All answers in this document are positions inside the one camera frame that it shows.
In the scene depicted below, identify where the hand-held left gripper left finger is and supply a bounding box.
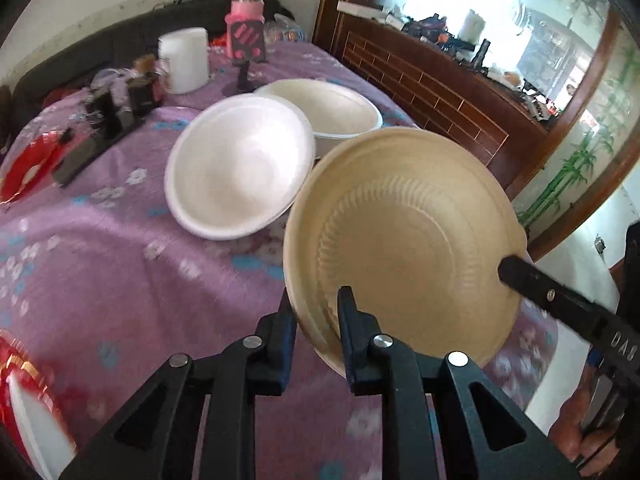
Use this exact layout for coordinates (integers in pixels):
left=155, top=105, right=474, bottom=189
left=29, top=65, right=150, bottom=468
left=59, top=287, right=299, bottom=480

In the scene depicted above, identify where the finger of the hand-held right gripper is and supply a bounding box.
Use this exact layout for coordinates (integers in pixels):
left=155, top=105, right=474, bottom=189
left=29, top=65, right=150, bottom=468
left=497, top=255, right=599, bottom=342

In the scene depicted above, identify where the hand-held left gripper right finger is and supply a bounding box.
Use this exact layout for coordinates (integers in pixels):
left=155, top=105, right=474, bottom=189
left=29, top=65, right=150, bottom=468
left=337, top=286, right=581, bottom=480

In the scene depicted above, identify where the beige paper plate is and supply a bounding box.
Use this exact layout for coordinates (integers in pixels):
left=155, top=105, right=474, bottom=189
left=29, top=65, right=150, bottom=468
left=282, top=127, right=532, bottom=380

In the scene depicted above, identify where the person's right hand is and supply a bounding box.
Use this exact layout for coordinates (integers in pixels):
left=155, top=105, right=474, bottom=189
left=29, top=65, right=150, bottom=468
left=547, top=384, right=622, bottom=479

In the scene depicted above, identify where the purple floral tablecloth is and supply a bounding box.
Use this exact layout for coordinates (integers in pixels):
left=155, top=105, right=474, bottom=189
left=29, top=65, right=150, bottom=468
left=0, top=37, right=560, bottom=480

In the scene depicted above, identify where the white foam bowl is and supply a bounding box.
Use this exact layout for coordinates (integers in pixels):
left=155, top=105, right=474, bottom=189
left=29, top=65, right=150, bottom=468
left=164, top=94, right=317, bottom=241

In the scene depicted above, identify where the wooden cabinet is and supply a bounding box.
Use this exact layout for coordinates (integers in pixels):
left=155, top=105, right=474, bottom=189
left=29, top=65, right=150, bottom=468
left=312, top=0, right=622, bottom=262

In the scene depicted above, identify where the cream paper bowl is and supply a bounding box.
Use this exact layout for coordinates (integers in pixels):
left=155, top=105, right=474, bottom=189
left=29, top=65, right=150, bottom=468
left=252, top=79, right=384, bottom=160

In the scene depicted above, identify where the white plate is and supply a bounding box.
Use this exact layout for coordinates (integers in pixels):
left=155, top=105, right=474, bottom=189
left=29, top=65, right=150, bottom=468
left=6, top=374, right=79, bottom=480

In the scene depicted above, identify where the black smartphone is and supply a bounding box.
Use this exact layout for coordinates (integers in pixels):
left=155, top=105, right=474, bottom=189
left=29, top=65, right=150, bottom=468
left=51, top=127, right=132, bottom=189

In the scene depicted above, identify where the white paper roll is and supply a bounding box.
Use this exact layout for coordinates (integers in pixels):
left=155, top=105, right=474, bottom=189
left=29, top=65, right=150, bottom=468
left=457, top=8, right=489, bottom=44

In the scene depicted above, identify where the black electronic device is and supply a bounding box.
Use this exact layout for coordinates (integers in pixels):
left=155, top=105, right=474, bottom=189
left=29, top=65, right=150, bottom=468
left=84, top=84, right=137, bottom=142

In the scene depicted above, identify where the black box with brown top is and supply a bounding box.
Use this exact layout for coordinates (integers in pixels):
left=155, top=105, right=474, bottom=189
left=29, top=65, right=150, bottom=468
left=125, top=55, right=167, bottom=117

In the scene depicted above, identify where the white cylindrical container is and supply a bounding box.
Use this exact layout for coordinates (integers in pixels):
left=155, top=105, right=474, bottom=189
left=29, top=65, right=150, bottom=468
left=157, top=27, right=211, bottom=95

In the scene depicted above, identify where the red glass plate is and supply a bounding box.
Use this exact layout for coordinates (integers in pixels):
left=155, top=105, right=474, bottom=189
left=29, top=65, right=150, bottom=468
left=0, top=137, right=67, bottom=205

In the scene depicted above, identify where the pink striped bottle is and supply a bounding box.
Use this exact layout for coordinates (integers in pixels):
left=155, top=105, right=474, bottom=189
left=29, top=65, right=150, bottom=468
left=224, top=0, right=269, bottom=93

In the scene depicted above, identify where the dark grey sofa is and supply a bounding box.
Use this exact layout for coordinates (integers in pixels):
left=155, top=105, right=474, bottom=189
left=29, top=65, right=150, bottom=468
left=10, top=0, right=281, bottom=126

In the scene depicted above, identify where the bamboo wall sticker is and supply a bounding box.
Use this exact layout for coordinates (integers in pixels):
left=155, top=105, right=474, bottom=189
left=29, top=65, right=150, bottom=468
left=515, top=35, right=640, bottom=242

